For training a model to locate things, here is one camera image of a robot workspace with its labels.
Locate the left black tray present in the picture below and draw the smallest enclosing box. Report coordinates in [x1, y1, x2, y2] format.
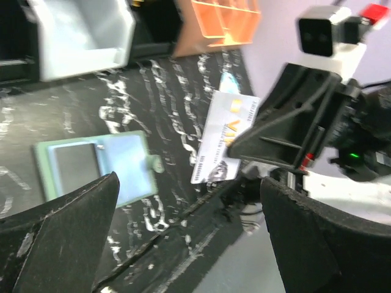
[1, 0, 40, 86]

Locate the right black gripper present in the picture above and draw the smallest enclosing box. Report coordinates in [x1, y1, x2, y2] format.
[227, 63, 390, 182]

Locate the green card holder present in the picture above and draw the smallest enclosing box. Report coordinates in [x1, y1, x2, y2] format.
[34, 131, 164, 207]

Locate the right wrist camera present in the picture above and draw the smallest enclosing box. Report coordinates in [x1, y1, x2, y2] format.
[296, 5, 371, 81]

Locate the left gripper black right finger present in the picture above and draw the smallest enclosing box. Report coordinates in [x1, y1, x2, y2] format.
[260, 178, 390, 292]

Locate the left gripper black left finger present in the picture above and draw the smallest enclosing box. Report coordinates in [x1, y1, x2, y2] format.
[1, 173, 120, 292]

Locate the right black tray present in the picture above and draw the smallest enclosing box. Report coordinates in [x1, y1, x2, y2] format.
[128, 0, 183, 64]

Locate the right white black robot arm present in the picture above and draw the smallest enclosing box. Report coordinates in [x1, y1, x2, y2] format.
[227, 63, 390, 224]

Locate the orange file organizer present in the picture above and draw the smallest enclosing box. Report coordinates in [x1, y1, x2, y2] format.
[173, 0, 261, 57]

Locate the white middle tray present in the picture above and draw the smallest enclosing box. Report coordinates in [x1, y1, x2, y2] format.
[28, 0, 136, 82]

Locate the black tray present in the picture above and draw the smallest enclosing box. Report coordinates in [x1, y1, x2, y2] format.
[1, 0, 40, 86]
[128, 0, 183, 64]

